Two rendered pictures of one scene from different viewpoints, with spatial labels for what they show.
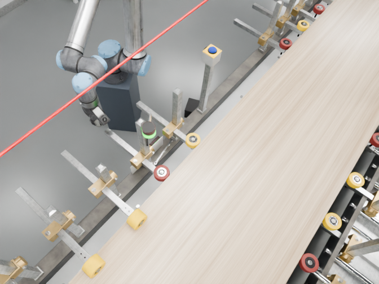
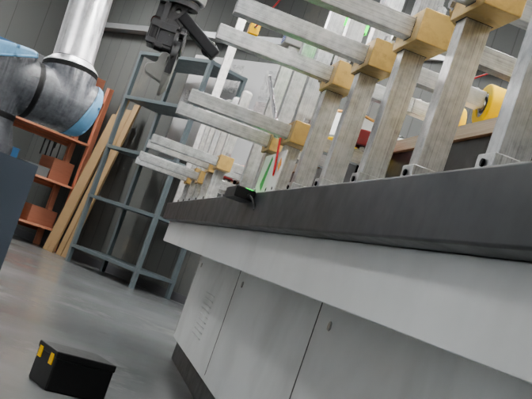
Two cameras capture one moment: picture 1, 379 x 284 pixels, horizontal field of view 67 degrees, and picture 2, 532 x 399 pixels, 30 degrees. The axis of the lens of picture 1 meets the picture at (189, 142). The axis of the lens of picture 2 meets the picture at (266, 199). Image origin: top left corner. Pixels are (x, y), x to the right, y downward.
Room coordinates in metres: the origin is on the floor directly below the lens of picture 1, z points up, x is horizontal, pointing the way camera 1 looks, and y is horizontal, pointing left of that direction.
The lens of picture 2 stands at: (-0.99, 1.73, 0.53)
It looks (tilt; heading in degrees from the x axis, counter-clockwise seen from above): 4 degrees up; 318
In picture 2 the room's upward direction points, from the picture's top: 19 degrees clockwise
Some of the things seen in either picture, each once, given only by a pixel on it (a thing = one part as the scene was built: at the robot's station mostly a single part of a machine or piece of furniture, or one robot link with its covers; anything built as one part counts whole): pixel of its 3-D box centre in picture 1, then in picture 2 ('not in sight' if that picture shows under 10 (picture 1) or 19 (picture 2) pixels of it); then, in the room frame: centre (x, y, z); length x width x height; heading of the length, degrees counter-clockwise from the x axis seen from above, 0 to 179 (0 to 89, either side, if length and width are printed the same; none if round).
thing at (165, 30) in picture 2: (92, 107); (172, 27); (0.82, 0.53, 0.97); 0.09 x 0.08 x 0.12; 52
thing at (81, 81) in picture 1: (84, 87); not in sight; (0.81, 0.52, 1.14); 0.10 x 0.09 x 0.12; 170
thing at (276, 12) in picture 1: (269, 31); (225, 154); (1.71, -0.45, 0.88); 0.03 x 0.03 x 0.48; 57
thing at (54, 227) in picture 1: (60, 225); (374, 62); (0.22, 0.51, 0.94); 0.13 x 0.06 x 0.05; 147
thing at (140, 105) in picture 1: (165, 124); (260, 138); (0.86, 0.15, 0.84); 0.43 x 0.03 x 0.04; 57
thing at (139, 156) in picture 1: (142, 156); (298, 137); (0.64, 0.23, 0.84); 0.13 x 0.06 x 0.05; 147
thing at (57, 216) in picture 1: (68, 223); (359, 96); (0.24, 0.49, 0.88); 0.03 x 0.03 x 0.48; 57
